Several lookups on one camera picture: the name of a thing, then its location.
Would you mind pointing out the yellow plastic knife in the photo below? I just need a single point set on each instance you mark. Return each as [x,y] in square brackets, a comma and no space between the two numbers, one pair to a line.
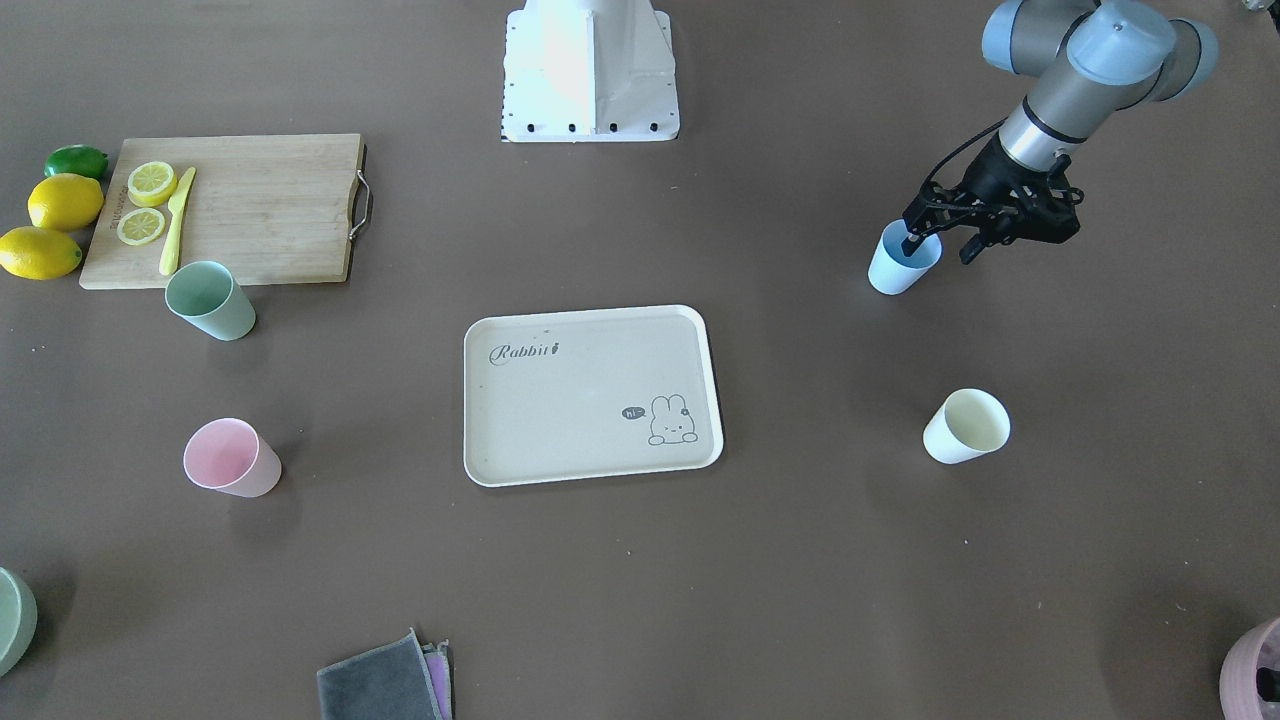
[176,204]

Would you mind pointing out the whole lemon middle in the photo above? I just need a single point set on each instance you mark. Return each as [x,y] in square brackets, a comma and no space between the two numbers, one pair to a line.
[65,202]

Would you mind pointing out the pink ice bowl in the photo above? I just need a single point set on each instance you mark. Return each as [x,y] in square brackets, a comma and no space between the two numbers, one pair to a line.
[1248,678]

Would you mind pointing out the cream white cup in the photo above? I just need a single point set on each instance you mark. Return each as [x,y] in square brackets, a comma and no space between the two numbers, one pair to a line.
[970,423]

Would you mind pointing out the purple folded cloth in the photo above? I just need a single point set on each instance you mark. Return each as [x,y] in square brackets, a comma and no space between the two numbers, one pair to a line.
[437,657]

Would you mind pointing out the pink cup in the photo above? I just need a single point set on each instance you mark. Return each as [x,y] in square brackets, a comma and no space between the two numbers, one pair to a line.
[229,456]

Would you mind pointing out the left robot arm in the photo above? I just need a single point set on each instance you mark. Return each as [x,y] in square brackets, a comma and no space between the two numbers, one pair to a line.
[1088,59]

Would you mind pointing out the green bowl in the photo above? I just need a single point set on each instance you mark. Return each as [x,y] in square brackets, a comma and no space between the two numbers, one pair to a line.
[19,613]

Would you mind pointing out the green lime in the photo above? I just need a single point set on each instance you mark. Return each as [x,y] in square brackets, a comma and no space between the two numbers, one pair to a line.
[79,160]

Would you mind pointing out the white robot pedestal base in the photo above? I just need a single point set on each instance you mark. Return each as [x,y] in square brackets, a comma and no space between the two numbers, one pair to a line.
[589,71]

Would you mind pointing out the grey folded cloth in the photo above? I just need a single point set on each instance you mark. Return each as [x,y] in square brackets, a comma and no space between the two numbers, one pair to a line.
[390,682]

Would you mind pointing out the whole lemon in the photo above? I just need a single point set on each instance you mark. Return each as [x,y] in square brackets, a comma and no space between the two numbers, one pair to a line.
[65,202]
[38,253]

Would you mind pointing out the green cup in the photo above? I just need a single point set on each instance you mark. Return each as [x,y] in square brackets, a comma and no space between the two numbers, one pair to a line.
[208,296]

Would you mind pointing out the whole lemon outer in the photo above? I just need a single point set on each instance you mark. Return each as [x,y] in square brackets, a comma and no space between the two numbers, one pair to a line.
[38,253]

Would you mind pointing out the lemon slice near handle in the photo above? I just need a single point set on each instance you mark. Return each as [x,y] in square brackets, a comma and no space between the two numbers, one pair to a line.
[141,226]

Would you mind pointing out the light blue cup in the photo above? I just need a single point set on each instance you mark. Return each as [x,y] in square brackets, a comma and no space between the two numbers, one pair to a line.
[890,270]

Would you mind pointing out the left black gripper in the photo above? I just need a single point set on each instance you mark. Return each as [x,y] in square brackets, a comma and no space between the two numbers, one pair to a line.
[987,177]

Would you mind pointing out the lemon slice near knife tip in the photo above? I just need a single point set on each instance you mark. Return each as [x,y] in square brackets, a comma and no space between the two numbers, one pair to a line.
[151,184]

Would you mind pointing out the cream rabbit tray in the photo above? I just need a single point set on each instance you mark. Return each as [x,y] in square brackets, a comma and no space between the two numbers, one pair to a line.
[588,394]

